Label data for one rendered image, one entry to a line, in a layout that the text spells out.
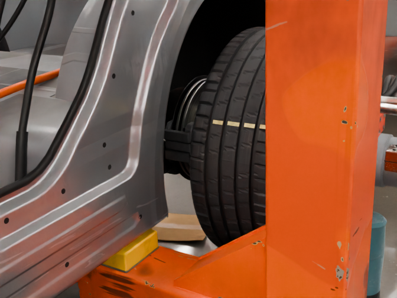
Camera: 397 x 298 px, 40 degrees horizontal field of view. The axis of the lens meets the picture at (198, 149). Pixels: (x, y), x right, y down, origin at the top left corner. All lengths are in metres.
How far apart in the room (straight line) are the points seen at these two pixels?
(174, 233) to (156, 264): 1.54
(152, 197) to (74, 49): 0.45
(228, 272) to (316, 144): 0.37
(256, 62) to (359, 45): 0.52
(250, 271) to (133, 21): 0.59
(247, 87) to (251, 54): 0.11
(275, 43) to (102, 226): 0.56
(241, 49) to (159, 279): 0.60
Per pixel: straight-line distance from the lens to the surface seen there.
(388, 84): 1.59
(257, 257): 1.12
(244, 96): 1.32
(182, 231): 2.91
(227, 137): 1.31
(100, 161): 1.22
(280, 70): 0.94
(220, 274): 1.19
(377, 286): 1.53
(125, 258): 1.33
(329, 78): 0.91
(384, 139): 1.48
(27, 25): 3.34
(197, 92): 1.66
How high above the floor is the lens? 1.39
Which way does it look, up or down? 20 degrees down
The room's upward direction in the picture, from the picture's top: 3 degrees counter-clockwise
